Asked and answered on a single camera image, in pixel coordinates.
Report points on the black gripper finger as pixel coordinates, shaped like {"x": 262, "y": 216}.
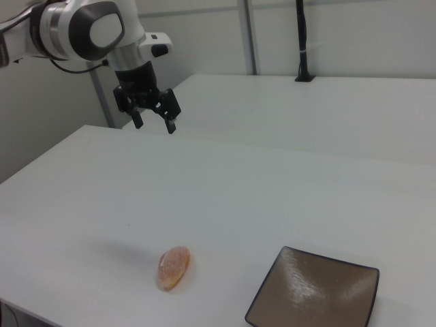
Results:
{"x": 134, "y": 112}
{"x": 169, "y": 105}

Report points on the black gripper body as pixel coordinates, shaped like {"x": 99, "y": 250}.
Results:
{"x": 136, "y": 80}

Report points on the sugared orange bread roll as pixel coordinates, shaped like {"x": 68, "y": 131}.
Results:
{"x": 173, "y": 267}

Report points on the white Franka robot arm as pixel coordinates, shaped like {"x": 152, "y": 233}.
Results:
{"x": 61, "y": 27}

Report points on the square brown ceramic plate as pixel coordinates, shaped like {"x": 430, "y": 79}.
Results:
{"x": 313, "y": 291}

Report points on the aluminium frame post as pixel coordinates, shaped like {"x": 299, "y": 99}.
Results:
{"x": 251, "y": 37}
{"x": 102, "y": 95}

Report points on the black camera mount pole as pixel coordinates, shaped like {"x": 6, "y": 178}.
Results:
{"x": 302, "y": 41}

